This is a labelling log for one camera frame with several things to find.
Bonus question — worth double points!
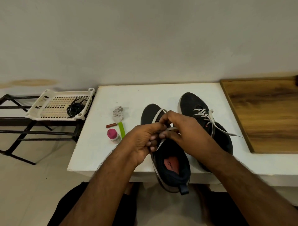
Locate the person's right forearm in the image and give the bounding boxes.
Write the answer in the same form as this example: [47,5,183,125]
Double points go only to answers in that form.
[207,154,298,226]

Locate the person's left forearm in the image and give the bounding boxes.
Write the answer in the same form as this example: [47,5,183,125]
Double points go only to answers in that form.
[60,156,142,226]

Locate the black metal rack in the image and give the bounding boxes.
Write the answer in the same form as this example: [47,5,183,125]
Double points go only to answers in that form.
[0,94,89,166]

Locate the dark sneaker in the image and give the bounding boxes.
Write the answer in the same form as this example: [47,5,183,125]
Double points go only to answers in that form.
[141,103,192,196]
[179,92,234,173]

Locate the pink capped white bottle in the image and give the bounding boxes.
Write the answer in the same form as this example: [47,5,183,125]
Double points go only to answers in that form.
[106,128,122,143]

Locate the white perforated plastic tray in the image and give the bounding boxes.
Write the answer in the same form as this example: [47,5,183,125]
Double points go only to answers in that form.
[26,87,96,122]

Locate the wooden board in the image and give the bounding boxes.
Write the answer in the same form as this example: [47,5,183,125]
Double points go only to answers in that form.
[220,76,298,154]

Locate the grey shoelace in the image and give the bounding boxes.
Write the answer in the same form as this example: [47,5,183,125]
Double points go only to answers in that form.
[193,107,244,138]

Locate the crumpled white paper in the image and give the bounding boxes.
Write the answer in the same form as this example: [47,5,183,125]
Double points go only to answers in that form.
[112,105,125,124]

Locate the person's right hand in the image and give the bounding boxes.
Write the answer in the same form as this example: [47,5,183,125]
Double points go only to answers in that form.
[157,110,226,170]

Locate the person's left hand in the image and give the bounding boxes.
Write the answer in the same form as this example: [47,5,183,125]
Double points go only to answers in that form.
[114,121,167,167]

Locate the black shoelace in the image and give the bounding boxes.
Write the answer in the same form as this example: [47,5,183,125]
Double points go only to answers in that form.
[70,97,90,115]
[66,101,86,118]

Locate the green marker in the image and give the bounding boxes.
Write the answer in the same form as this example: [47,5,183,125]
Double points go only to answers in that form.
[118,121,127,140]

